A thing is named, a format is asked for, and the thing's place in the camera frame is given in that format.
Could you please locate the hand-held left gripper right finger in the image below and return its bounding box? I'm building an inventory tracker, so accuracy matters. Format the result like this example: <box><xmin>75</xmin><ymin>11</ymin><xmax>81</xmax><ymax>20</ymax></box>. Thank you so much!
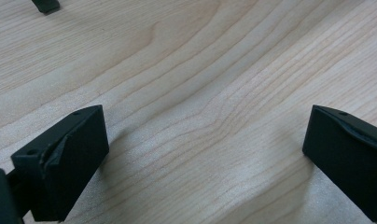
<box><xmin>301</xmin><ymin>105</ymin><xmax>377</xmax><ymax>223</ymax></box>

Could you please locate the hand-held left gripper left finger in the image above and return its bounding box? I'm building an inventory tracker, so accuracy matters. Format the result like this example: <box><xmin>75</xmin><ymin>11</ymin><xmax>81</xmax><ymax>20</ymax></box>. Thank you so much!
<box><xmin>10</xmin><ymin>105</ymin><xmax>110</xmax><ymax>223</ymax></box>

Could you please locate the black shelf with metal legs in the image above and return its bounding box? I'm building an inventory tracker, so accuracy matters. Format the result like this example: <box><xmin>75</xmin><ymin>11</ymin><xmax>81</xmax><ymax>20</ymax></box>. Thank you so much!
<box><xmin>31</xmin><ymin>0</ymin><xmax>61</xmax><ymax>15</ymax></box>

